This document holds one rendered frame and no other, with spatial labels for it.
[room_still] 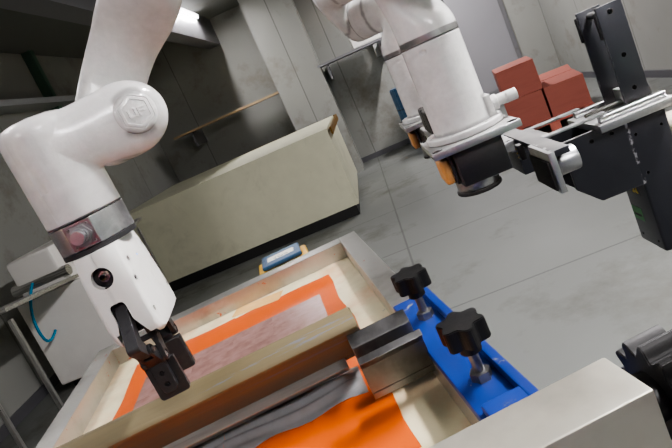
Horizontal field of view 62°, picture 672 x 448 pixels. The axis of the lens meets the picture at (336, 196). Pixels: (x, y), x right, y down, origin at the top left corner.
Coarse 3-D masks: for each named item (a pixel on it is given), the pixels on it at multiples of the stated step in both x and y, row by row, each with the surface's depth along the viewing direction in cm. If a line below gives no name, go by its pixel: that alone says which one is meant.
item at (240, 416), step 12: (324, 372) 66; (336, 372) 66; (300, 384) 66; (312, 384) 66; (276, 396) 66; (288, 396) 65; (252, 408) 65; (264, 408) 65; (228, 420) 65; (240, 420) 65; (204, 432) 65; (216, 432) 65; (168, 444) 65; (180, 444) 65; (192, 444) 64
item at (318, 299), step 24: (312, 288) 107; (264, 312) 105; (288, 312) 100; (312, 312) 95; (240, 336) 98; (264, 336) 94; (336, 408) 64; (360, 408) 62; (384, 408) 60; (288, 432) 63; (312, 432) 61; (336, 432) 59; (360, 432) 58; (384, 432) 56; (408, 432) 54
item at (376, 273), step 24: (336, 240) 118; (360, 240) 111; (288, 264) 116; (312, 264) 115; (360, 264) 97; (384, 264) 92; (240, 288) 114; (264, 288) 115; (384, 288) 82; (192, 312) 113; (216, 312) 114; (96, 360) 109; (120, 360) 112; (96, 384) 99; (72, 408) 89; (48, 432) 84; (72, 432) 84
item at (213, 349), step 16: (208, 336) 106; (224, 336) 102; (192, 352) 101; (208, 352) 98; (224, 352) 94; (192, 368) 94; (208, 368) 91; (144, 384) 96; (128, 400) 92; (144, 400) 89
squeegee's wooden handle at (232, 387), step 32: (320, 320) 63; (352, 320) 62; (256, 352) 62; (288, 352) 62; (320, 352) 63; (352, 352) 67; (192, 384) 62; (224, 384) 61; (256, 384) 63; (288, 384) 66; (128, 416) 61; (160, 416) 60; (192, 416) 62; (224, 416) 65
